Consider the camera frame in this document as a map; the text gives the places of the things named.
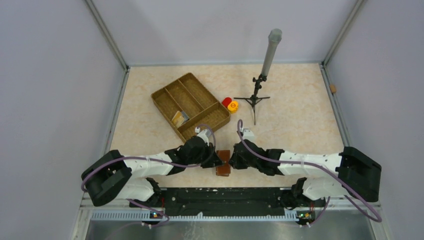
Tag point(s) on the orange cylinder button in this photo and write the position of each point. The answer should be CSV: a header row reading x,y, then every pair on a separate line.
x,y
233,106

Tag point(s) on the woven brown divided tray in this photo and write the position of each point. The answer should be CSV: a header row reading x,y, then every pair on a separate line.
x,y
188,95

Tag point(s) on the aluminium frame rail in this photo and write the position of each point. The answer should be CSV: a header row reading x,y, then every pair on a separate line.
x,y
339,219

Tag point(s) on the red cylinder button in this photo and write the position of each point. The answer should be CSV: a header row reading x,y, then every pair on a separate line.
x,y
226,101

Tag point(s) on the brown leather card holder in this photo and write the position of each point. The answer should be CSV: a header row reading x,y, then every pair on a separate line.
x,y
223,170

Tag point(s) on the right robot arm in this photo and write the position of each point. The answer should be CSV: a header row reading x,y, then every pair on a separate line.
x,y
349,172

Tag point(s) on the gold card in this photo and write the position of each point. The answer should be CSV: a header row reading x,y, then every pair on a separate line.
x,y
179,119

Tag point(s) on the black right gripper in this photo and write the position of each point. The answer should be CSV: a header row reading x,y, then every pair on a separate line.
x,y
234,161

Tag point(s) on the black tripod stand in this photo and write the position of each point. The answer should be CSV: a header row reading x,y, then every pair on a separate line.
x,y
253,100

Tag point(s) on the grey tube on stand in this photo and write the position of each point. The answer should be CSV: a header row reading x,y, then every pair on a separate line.
x,y
274,38

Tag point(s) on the small wooden wall block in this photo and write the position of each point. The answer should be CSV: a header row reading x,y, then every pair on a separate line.
x,y
332,88

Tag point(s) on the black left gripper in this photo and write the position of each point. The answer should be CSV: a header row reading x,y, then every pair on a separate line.
x,y
217,161

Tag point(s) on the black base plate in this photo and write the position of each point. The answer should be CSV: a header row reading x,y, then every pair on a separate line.
x,y
229,202

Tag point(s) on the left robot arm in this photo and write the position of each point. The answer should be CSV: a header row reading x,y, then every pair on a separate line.
x,y
115,176

